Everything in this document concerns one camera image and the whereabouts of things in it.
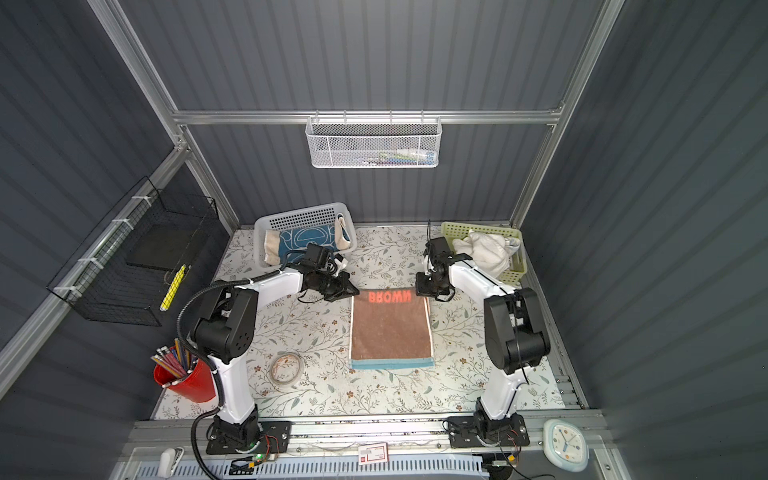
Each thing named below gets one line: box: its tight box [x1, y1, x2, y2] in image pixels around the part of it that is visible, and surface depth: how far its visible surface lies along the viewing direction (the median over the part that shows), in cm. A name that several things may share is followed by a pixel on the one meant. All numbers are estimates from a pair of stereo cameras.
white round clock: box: [543, 419, 589, 472], surface depth 72 cm
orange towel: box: [349, 287, 435, 370], surface depth 93 cm
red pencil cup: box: [151, 337, 216, 403], surface depth 75 cm
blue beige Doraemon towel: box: [264, 214, 351, 266], surface depth 114 cm
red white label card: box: [358, 442, 389, 465], surface depth 72 cm
